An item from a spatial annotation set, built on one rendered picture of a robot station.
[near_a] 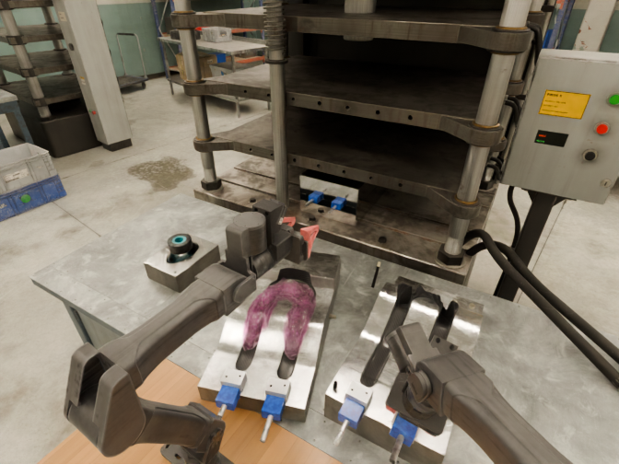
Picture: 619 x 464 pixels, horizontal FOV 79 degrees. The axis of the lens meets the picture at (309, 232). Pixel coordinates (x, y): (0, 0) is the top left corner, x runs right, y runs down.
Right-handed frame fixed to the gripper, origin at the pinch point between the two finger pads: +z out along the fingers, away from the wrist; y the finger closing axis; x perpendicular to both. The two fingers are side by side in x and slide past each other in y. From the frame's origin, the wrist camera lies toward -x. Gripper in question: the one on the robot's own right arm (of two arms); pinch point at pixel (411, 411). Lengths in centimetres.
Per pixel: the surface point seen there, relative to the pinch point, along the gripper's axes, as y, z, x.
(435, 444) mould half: -6.5, 4.5, 2.2
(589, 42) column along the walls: -44, 219, -604
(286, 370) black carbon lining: 28.9, 13.0, 3.8
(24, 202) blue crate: 330, 145, -22
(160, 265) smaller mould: 85, 22, -5
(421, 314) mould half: 5.8, 12.3, -25.5
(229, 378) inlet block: 37.8, 7.4, 12.7
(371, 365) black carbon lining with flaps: 11.2, 11.2, -7.1
